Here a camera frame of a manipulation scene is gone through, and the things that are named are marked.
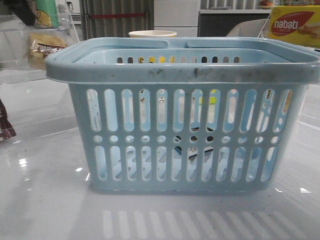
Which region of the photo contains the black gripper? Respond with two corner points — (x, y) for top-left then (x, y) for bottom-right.
(7, 0), (36, 26)

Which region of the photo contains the packaged yellow bread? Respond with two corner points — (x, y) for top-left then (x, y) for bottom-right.
(23, 28), (68, 70)

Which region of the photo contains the tissue pack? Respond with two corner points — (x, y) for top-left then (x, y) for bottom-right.
(174, 126), (214, 164)

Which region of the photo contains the light blue plastic basket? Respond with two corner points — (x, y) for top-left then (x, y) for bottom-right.
(45, 37), (320, 193)

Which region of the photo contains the green cartoon bottle upper shelf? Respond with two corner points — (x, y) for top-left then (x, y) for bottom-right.
(30, 0), (59, 28)

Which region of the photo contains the clear acrylic display shelf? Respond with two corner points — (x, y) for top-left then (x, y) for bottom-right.
(0, 12), (79, 85)

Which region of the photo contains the yellow popcorn cup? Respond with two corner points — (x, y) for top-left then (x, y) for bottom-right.
(128, 30), (177, 38)

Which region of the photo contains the red cracker packet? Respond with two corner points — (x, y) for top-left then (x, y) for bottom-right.
(0, 101), (17, 142)

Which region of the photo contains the white refrigerator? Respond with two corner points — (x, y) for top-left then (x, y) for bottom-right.
(153, 0), (200, 37)

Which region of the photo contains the dark kitchen counter cabinet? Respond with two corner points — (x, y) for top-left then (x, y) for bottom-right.
(197, 9), (271, 37)

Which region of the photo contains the grey armchair right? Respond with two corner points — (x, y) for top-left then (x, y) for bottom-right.
(226, 19), (269, 37)

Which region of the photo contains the fruit plate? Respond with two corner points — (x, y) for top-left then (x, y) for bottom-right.
(258, 0), (274, 10)

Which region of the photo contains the yellow nabati wafer box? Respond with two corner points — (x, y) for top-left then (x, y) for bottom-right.
(266, 5), (320, 48)

